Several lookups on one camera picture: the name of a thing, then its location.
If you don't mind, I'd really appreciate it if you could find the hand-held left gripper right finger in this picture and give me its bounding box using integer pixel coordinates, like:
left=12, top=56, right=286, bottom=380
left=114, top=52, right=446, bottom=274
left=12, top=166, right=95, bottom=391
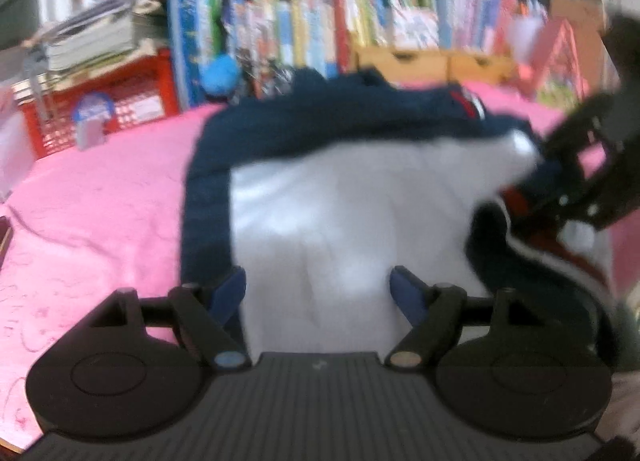
left=385, top=265, right=546, bottom=372

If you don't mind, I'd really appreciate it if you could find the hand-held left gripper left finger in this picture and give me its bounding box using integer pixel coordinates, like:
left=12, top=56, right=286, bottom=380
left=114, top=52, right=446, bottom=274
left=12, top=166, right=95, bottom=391
left=77, top=265, right=253, bottom=372

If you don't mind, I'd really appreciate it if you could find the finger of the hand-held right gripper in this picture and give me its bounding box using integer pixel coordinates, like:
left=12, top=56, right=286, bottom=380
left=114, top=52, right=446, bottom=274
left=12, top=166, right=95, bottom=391
left=542, top=91, right=624, bottom=182
left=502, top=175, right=619, bottom=233

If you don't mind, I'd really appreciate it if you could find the navy and white jacket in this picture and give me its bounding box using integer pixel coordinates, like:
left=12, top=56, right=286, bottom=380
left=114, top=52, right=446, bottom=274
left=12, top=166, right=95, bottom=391
left=180, top=68, right=621, bottom=368

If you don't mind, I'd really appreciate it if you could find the pink triangular board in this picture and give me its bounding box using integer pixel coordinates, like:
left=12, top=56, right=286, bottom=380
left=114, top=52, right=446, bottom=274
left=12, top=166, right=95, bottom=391
left=519, top=18, right=594, bottom=108

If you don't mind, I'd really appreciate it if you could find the brown cardboard box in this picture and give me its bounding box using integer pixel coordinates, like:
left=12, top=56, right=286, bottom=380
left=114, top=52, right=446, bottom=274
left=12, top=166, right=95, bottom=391
left=549, top=0, right=609, bottom=42

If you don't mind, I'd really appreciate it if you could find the pink blanket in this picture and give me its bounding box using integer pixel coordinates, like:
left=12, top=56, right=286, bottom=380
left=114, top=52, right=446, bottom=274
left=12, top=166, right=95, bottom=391
left=0, top=80, right=640, bottom=453

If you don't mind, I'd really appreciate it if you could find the wooden drawer box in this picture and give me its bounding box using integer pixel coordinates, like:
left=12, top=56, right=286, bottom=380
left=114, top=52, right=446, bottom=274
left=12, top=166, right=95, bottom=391
left=351, top=45, right=517, bottom=88

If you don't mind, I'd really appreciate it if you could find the row of thin pastel books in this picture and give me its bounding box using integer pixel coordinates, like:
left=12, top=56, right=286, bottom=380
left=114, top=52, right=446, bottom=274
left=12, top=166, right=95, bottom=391
left=332, top=0, right=548, bottom=66

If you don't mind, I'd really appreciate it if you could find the white patterned box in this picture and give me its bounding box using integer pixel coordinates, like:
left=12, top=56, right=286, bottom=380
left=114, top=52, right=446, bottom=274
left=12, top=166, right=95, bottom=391
left=394, top=10, right=442, bottom=50

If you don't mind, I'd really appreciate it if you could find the large red plastic crate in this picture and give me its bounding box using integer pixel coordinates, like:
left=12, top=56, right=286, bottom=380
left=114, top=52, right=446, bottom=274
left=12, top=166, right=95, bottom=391
left=17, top=47, right=181, bottom=160

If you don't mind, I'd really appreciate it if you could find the small blue plush ball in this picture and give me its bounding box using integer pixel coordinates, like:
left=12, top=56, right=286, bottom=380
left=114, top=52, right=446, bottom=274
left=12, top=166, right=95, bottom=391
left=202, top=55, right=242, bottom=94

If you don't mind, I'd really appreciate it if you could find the blue and white label tag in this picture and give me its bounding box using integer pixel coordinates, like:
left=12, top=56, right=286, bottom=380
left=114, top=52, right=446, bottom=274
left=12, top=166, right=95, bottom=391
left=70, top=93, right=117, bottom=150

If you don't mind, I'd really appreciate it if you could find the miniature black bicycle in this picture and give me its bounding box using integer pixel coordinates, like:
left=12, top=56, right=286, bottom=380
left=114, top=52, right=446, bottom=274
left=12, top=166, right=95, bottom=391
left=240, top=58, right=297, bottom=98

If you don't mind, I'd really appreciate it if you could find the dark flat object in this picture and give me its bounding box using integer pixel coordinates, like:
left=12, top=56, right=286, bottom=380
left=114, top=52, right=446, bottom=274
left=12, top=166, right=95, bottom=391
left=0, top=215, right=14, bottom=269

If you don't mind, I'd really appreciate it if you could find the translucent plastic box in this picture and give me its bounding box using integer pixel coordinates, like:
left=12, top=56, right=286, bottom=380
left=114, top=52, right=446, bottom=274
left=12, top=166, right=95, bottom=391
left=0, top=90, right=39, bottom=198

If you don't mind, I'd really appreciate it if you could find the row of tall blue books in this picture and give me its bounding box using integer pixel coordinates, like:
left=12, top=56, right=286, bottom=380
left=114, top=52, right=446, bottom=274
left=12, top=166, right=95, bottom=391
left=167, top=0, right=226, bottom=109

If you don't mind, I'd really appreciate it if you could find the row of colourful picture books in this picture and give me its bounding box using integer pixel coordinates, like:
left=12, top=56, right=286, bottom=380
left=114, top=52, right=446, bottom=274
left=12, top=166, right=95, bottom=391
left=222, top=0, right=352, bottom=98

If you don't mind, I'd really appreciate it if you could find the stack of worn books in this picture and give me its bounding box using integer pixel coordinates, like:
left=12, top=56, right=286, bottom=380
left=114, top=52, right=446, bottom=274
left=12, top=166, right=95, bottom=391
left=24, top=0, right=169, bottom=88

